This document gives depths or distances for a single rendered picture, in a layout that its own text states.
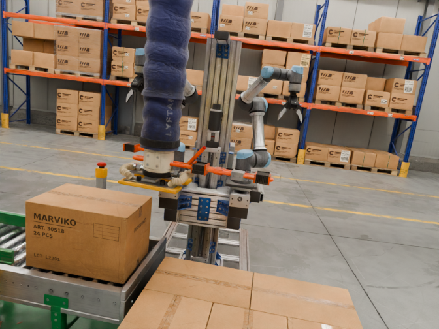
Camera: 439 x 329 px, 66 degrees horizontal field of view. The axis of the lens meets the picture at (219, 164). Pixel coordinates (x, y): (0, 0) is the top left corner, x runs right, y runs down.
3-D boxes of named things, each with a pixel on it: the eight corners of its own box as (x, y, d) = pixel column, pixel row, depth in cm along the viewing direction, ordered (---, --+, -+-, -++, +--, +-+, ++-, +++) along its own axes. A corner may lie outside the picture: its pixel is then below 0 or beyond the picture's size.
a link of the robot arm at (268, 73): (230, 99, 254) (265, 60, 213) (242, 100, 259) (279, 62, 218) (232, 113, 250) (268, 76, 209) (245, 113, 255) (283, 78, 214)
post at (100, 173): (91, 287, 274) (95, 168, 252) (95, 282, 280) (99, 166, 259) (98, 289, 273) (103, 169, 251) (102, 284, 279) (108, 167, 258)
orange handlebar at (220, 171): (113, 157, 196) (113, 151, 196) (137, 150, 225) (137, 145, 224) (272, 184, 178) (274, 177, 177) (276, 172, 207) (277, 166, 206)
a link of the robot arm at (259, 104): (247, 168, 252) (243, 98, 258) (264, 168, 259) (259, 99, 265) (256, 167, 241) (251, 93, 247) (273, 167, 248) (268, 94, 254)
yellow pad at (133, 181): (117, 183, 186) (117, 175, 185) (126, 179, 195) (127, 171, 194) (176, 194, 179) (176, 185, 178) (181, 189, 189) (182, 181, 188)
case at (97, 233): (25, 266, 197) (25, 200, 188) (65, 237, 236) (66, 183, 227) (123, 284, 190) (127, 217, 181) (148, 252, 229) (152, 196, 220)
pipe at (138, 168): (119, 176, 187) (120, 166, 186) (140, 168, 211) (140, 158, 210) (177, 187, 180) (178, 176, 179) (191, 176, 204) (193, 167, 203)
